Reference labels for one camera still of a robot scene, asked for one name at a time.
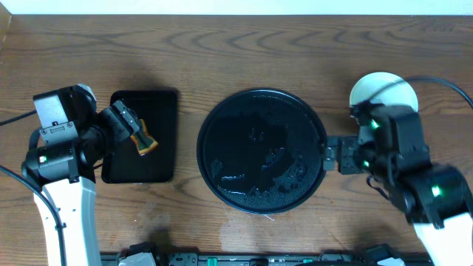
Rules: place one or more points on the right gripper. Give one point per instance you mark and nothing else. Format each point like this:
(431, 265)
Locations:
(348, 145)

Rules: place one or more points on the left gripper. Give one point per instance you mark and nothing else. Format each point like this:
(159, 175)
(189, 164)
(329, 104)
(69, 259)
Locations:
(126, 118)

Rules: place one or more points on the orange green sponge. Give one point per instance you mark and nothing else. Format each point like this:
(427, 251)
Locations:
(143, 141)

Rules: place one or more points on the light green plate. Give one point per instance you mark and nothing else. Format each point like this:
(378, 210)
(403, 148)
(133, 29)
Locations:
(384, 87)

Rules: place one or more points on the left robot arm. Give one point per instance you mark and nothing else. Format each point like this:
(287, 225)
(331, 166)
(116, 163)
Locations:
(64, 178)

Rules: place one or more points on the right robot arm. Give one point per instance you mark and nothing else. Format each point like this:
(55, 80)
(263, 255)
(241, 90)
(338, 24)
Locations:
(435, 199)

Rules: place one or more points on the black rectangular tray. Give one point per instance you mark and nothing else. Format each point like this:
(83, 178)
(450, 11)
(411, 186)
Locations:
(158, 109)

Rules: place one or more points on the black round tray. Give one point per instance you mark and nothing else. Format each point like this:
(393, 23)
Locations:
(260, 151)

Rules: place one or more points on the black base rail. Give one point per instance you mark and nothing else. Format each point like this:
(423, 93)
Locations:
(148, 254)

